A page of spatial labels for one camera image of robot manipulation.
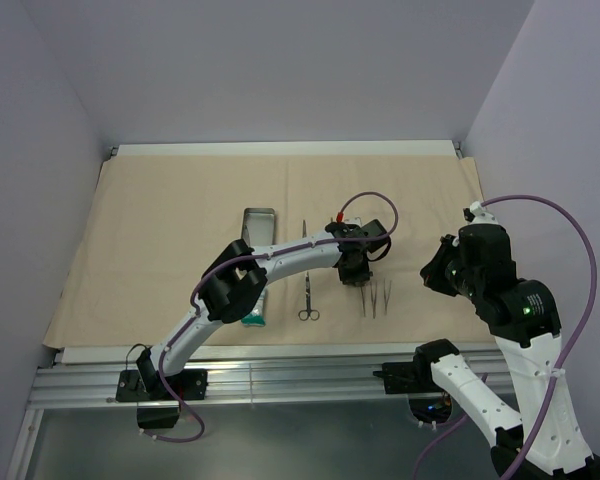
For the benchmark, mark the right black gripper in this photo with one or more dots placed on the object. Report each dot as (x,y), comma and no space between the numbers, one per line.
(431,270)

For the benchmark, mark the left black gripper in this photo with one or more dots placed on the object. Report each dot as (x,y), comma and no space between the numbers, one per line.
(361,276)

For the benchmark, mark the steel tweezers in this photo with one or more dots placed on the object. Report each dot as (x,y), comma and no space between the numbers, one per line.
(387,289)
(373,298)
(363,300)

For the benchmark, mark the metal instrument tray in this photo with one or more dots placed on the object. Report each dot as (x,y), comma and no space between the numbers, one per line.
(258,226)

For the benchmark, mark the beige cloth wrap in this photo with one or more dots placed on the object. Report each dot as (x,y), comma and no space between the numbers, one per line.
(158,222)

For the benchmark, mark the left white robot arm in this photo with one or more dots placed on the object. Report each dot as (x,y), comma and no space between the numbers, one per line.
(230,288)

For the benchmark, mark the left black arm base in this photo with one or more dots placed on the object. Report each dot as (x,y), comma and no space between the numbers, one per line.
(190,385)

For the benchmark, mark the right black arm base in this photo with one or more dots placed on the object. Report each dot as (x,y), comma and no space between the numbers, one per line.
(405,378)

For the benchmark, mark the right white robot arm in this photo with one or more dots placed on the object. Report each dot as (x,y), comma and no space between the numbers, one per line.
(541,438)

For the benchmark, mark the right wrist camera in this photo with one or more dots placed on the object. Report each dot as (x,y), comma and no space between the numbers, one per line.
(476,214)

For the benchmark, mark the aluminium mounting rail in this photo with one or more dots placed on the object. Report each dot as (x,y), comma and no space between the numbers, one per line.
(248,381)

